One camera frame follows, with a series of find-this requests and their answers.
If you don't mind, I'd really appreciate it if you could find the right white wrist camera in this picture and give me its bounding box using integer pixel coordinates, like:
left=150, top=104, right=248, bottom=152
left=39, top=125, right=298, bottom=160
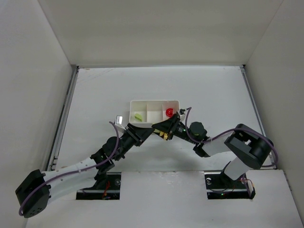
left=177, top=109, right=187, bottom=120

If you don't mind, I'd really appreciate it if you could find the white three-compartment container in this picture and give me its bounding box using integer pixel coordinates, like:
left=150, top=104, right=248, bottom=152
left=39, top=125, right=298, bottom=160
left=129, top=100, right=180, bottom=128

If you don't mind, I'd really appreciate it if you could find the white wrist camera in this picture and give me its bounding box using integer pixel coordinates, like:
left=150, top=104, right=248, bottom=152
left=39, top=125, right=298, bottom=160
left=114, top=115, right=125, bottom=132
left=177, top=109, right=187, bottom=120

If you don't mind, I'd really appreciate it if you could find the purple cable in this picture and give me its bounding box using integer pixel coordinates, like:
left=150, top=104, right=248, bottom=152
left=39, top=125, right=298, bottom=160
left=18, top=121, right=121, bottom=216
left=182, top=107, right=280, bottom=169

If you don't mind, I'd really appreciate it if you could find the left aluminium rail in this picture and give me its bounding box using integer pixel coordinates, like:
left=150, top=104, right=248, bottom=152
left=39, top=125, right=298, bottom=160
left=43, top=65, right=79, bottom=171

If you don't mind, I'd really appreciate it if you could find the aluminium rail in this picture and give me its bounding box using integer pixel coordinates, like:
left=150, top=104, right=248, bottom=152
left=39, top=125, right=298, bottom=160
left=43, top=65, right=79, bottom=171
left=240, top=65, right=277, bottom=169

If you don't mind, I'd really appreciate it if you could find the right aluminium rail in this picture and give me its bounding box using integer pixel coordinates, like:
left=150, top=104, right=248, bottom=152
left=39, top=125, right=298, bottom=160
left=240, top=65, right=277, bottom=169

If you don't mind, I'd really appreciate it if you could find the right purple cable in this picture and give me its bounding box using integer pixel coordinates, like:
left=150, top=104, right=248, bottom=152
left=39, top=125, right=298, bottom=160
left=182, top=107, right=280, bottom=169

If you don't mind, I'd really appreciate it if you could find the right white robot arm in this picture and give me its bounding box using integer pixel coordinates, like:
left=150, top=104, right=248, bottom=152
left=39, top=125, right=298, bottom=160
left=152, top=114, right=275, bottom=182

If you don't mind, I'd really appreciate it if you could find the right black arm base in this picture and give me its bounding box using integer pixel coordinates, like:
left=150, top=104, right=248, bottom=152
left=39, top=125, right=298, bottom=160
left=204, top=171, right=256, bottom=200

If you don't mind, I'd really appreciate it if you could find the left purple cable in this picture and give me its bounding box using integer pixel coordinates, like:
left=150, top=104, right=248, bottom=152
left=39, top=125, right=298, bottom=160
left=18, top=121, right=121, bottom=216

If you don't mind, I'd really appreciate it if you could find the red round lego piece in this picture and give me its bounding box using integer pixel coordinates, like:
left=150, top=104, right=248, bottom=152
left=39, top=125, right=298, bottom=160
left=165, top=108, right=175, bottom=118

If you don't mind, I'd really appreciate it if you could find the green lego brick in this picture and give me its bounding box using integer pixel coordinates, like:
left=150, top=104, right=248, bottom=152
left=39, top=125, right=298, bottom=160
left=134, top=113, right=143, bottom=122

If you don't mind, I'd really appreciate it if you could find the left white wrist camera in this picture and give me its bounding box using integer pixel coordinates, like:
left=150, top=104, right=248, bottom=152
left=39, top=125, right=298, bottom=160
left=114, top=115, right=125, bottom=132

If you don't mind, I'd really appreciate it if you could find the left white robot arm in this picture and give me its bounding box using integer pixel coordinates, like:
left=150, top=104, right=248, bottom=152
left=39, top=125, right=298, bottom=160
left=15, top=123, right=154, bottom=218

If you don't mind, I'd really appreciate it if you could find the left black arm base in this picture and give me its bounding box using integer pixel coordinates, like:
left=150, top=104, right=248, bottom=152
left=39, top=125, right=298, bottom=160
left=76, top=172, right=122, bottom=200

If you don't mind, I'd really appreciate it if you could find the yellow lego piece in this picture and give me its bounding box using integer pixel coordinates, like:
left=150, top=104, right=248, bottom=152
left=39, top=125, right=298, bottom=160
left=154, top=130, right=169, bottom=141

